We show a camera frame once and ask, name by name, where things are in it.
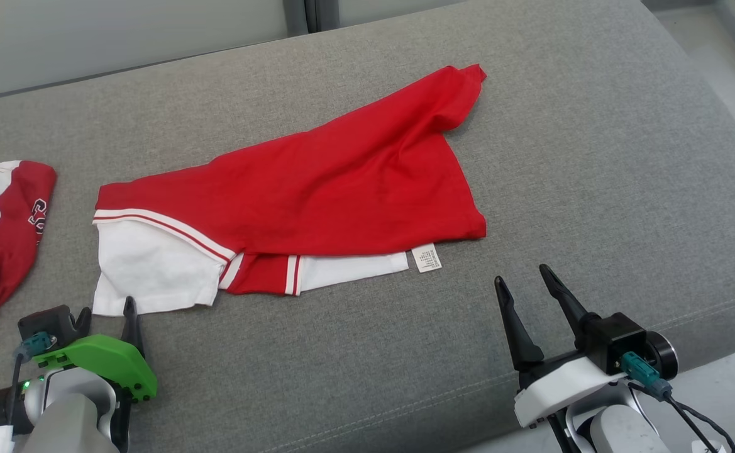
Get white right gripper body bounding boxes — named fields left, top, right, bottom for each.
left=515, top=354, right=626, bottom=428

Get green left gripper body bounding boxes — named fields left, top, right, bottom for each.
left=33, top=335, right=157, bottom=403

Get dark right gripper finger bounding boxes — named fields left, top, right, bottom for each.
left=495, top=276, right=544, bottom=372
left=539, top=264, right=594, bottom=350

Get red Bulls basketball shorts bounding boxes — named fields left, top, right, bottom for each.
left=0, top=160, right=57, bottom=332

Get red basketball jersey white tee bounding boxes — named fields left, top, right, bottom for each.
left=92, top=63, right=488, bottom=316

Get grey fabric sofa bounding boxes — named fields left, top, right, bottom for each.
left=0, top=0, right=735, bottom=453

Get grey partition post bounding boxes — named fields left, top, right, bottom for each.
left=282, top=0, right=343, bottom=36

